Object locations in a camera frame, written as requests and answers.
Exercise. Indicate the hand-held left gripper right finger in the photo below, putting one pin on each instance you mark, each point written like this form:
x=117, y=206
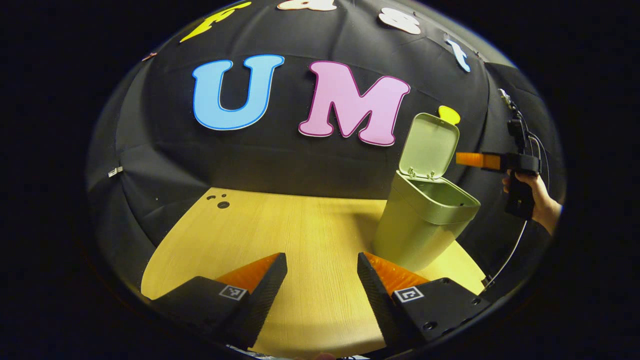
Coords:
x=380, y=300

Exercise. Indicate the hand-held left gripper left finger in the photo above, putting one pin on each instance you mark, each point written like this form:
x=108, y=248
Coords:
x=257, y=305

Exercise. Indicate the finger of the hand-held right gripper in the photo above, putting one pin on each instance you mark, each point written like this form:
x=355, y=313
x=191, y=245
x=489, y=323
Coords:
x=475, y=160

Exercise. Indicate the green desktop garbage bin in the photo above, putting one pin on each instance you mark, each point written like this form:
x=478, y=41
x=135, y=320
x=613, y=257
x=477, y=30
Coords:
x=420, y=230

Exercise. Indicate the wooden desktop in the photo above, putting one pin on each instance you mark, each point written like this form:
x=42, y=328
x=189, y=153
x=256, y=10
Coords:
x=280, y=235

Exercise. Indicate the black backdrop cloth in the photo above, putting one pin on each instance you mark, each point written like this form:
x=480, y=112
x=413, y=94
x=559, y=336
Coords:
x=280, y=160

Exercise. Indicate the small silver clip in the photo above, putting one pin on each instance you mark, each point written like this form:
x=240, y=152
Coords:
x=115, y=172

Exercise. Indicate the small copper clip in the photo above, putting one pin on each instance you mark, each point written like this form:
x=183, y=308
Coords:
x=149, y=56

